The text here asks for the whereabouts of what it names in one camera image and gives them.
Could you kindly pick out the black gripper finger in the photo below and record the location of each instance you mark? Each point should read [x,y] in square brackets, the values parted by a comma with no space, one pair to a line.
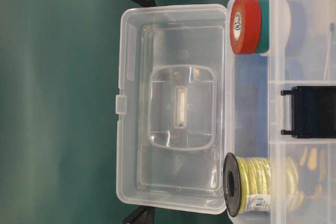
[141,215]

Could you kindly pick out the clear plastic tool box lid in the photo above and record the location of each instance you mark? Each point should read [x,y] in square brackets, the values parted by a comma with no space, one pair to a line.
[159,164]

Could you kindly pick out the clear plastic tool box base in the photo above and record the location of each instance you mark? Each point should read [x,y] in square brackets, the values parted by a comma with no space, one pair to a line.
[301,53]

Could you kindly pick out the black box latch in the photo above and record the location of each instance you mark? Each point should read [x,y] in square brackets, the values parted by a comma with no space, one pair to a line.
[312,112]

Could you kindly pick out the red electrical tape roll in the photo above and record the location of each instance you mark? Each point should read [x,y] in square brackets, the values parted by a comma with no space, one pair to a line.
[245,26]

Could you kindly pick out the green electrical tape roll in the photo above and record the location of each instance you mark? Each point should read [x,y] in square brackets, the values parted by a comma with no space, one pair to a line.
[263,44]

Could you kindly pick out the yellow-green wire spool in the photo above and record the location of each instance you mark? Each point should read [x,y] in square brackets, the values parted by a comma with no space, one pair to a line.
[247,184]

